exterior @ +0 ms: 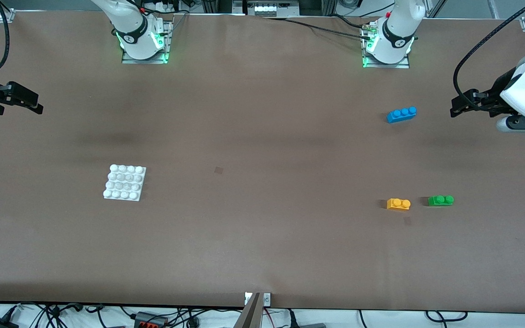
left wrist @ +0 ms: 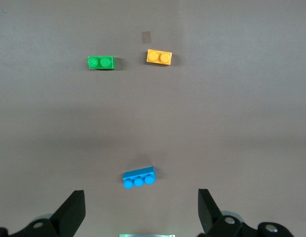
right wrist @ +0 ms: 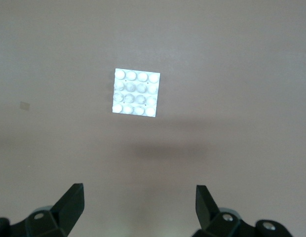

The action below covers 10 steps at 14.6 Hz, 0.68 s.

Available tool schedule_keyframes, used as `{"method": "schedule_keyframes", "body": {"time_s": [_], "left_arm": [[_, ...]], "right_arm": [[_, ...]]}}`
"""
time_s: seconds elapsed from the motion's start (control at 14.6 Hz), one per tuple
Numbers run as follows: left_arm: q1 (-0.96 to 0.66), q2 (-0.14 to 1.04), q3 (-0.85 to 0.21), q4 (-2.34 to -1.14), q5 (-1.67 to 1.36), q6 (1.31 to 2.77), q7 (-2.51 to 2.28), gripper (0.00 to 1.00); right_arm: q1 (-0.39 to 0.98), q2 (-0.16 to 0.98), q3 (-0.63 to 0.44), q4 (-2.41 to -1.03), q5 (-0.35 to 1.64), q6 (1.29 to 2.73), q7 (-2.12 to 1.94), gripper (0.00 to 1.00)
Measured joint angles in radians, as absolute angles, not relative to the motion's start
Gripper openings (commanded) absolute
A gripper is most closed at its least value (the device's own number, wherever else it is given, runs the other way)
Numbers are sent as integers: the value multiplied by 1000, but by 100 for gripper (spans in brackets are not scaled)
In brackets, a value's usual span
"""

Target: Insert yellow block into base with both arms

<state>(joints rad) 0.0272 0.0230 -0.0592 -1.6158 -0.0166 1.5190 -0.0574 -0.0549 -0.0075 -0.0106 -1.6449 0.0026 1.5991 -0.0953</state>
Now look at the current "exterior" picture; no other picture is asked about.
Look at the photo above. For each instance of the yellow two-stud block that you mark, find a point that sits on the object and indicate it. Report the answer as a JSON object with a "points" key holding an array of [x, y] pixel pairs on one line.
{"points": [[398, 204]]}

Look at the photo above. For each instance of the blue three-stud block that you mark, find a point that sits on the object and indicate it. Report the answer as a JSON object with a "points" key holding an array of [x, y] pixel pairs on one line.
{"points": [[401, 115]]}

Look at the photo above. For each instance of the black power adapter red buttons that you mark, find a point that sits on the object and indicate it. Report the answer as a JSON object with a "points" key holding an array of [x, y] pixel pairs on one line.
{"points": [[146, 319]]}

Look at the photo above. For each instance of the green two-stud block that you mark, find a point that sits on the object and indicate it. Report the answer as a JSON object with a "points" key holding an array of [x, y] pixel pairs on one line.
{"points": [[440, 201]]}

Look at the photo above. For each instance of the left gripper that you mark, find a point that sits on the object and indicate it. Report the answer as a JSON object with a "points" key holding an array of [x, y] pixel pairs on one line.
{"points": [[493, 96]]}

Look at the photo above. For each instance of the white studded base plate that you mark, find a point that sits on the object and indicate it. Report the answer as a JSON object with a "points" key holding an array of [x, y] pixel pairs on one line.
{"points": [[125, 183]]}

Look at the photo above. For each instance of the white power strip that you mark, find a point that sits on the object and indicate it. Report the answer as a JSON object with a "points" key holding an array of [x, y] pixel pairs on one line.
{"points": [[266, 9]]}

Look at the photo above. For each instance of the small white table bracket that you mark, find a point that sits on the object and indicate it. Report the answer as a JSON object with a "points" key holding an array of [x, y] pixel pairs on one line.
{"points": [[247, 298], [267, 299]]}

